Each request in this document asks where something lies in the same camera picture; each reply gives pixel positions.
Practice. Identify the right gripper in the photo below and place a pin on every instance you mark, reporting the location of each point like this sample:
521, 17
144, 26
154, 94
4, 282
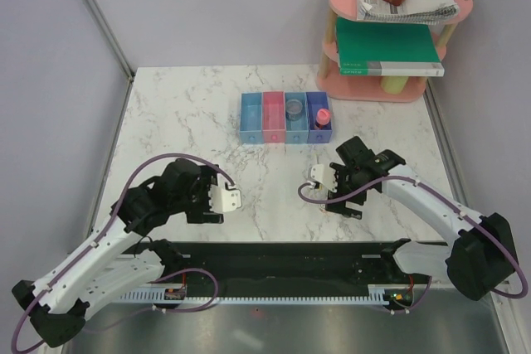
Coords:
341, 172

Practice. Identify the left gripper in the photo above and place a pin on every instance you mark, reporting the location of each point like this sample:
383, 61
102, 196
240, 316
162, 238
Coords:
207, 176

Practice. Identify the pink cap glue bottle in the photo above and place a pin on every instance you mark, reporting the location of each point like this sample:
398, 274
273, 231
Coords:
322, 118

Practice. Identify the clear paperclip jar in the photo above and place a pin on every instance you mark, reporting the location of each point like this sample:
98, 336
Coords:
294, 109

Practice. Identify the pink drawer bin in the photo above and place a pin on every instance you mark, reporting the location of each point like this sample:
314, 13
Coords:
273, 117

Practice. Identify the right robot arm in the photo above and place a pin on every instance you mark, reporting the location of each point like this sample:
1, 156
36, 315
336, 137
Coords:
478, 253

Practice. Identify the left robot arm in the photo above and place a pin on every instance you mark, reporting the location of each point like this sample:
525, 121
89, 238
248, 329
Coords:
60, 303

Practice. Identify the yellow foam roll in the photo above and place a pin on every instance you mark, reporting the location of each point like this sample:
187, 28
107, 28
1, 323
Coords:
393, 85

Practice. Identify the green book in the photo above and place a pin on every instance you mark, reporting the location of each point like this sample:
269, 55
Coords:
386, 49

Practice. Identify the pink three tier shelf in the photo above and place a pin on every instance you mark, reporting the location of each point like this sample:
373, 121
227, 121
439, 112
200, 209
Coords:
367, 88

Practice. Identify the grey spiral notebook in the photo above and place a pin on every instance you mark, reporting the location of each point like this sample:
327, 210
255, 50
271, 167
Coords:
428, 12

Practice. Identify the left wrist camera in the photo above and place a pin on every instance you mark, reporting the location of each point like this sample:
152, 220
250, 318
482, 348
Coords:
224, 200

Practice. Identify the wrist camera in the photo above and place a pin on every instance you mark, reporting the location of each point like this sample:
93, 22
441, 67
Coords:
324, 175
224, 200

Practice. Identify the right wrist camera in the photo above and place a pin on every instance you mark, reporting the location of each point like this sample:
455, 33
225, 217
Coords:
324, 175

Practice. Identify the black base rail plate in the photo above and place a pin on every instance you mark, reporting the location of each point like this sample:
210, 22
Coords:
299, 267

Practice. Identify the white cable duct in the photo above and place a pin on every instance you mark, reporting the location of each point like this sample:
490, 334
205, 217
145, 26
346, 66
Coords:
162, 296

